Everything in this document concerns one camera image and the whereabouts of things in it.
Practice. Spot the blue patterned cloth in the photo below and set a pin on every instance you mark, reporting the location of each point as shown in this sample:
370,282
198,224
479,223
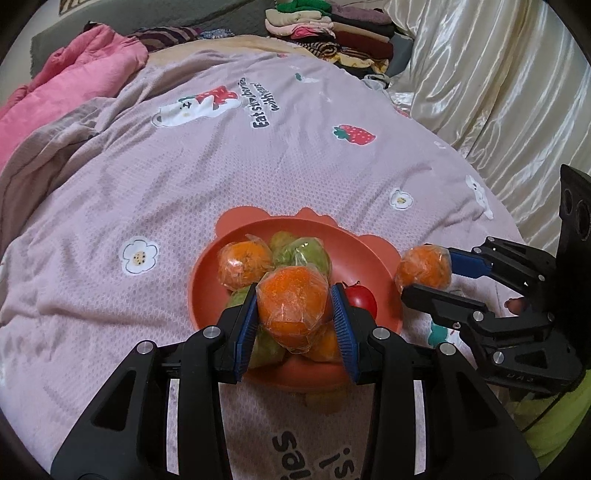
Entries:
217,33

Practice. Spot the red tomato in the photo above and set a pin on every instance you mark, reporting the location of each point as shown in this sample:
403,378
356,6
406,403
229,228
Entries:
364,297

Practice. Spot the plastic-wrapped orange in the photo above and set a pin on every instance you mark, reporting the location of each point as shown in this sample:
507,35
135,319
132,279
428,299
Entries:
323,346
293,300
422,270
242,265

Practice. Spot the plastic-wrapped green apple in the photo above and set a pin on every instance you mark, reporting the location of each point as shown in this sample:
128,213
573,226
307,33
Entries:
265,348
302,254

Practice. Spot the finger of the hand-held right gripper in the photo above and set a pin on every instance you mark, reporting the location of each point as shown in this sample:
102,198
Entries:
438,304
466,264

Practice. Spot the orange bear-shaped plate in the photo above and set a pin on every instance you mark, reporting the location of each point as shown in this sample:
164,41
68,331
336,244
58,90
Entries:
369,258

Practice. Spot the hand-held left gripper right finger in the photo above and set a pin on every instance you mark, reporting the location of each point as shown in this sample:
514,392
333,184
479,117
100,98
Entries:
344,337

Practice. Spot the grey white cloth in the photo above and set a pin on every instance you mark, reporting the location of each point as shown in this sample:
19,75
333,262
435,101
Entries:
376,82

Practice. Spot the beige bed sheet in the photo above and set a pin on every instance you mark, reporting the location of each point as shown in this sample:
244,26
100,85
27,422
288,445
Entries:
258,45

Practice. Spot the stack of folded clothes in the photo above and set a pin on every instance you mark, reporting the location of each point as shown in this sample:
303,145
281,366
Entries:
351,41

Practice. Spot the pink printed blanket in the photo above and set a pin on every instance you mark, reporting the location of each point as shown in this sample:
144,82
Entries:
138,184

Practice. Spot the person's right hand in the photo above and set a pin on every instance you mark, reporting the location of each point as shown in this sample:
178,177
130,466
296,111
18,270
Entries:
517,306

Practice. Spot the cream satin curtain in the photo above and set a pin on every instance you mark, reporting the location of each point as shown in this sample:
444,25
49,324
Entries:
485,92

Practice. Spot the pink quilt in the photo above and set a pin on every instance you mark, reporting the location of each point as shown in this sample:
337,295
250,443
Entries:
69,78

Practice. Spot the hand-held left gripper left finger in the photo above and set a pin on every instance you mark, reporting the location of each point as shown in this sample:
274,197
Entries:
248,332

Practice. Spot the dark striped cloth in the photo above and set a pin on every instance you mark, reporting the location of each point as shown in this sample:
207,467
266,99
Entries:
166,36

